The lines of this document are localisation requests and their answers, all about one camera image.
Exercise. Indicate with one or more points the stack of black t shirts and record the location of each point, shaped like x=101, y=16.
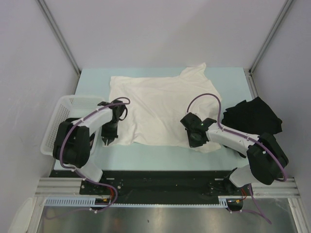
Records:
x=252, y=117

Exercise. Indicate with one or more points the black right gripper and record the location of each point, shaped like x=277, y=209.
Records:
x=193, y=143

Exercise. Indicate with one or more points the white plastic laundry basket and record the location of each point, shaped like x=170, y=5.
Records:
x=70, y=106

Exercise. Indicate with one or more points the white t shirt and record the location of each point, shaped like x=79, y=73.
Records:
x=159, y=103

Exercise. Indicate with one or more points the aluminium corner post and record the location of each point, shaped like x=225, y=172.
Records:
x=271, y=34
x=47, y=14

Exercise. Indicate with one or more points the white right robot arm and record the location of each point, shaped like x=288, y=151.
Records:
x=266, y=159

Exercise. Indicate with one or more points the left aluminium corner post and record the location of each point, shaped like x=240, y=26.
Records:
x=47, y=14

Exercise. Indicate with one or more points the right aluminium corner post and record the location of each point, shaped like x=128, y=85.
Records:
x=271, y=34

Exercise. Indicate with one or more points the white slotted cable duct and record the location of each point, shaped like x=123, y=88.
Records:
x=100, y=203

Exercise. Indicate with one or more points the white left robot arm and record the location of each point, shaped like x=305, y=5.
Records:
x=75, y=139

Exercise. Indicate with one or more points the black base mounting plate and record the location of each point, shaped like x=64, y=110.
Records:
x=165, y=187

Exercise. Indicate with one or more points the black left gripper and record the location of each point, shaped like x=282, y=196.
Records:
x=110, y=136

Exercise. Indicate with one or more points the aluminium frame rail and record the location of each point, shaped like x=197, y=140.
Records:
x=70, y=187

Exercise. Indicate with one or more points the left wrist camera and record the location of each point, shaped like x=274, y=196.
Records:
x=103, y=103

